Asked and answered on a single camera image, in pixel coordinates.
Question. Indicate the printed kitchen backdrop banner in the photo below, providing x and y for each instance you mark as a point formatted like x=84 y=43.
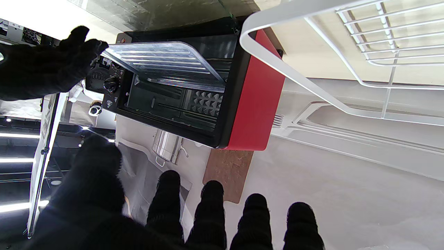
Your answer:
x=347 y=194

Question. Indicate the white fabric side banner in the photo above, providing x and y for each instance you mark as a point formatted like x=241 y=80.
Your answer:
x=48 y=118

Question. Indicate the black oven knob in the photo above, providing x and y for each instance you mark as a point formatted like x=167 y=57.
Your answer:
x=111 y=84

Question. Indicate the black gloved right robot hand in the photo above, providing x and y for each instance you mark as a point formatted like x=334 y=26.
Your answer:
x=41 y=69

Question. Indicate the red black toaster oven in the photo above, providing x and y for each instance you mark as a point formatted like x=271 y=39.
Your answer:
x=253 y=104

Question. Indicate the ribbed grey metal baking tray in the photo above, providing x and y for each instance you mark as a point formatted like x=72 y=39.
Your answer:
x=163 y=62

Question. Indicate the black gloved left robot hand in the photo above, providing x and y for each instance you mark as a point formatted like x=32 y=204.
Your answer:
x=93 y=208

